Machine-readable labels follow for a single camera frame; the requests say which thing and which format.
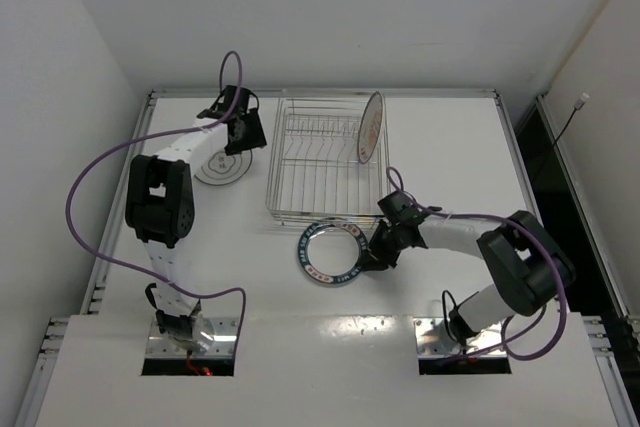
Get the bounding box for white plate grey flower motif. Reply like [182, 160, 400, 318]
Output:
[195, 150, 253, 186]

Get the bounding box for white plate dark blue rim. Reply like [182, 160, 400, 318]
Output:
[295, 219, 367, 288]

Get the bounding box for white plate orange sunburst motif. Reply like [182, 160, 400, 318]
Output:
[356, 91, 385, 165]

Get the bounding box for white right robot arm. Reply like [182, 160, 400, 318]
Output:
[363, 191, 577, 346]

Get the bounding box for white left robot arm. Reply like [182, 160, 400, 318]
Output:
[125, 85, 388, 352]

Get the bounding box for metal wire dish rack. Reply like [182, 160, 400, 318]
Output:
[266, 90, 390, 224]

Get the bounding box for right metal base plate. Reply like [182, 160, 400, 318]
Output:
[413, 317, 507, 360]

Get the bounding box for metal base plate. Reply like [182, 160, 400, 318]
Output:
[413, 317, 507, 360]
[145, 317, 239, 360]

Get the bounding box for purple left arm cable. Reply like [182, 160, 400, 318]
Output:
[64, 50, 247, 358]

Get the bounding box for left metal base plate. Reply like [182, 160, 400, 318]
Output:
[145, 317, 239, 360]

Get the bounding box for black wall cable white plug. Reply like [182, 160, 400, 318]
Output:
[551, 93, 590, 149]

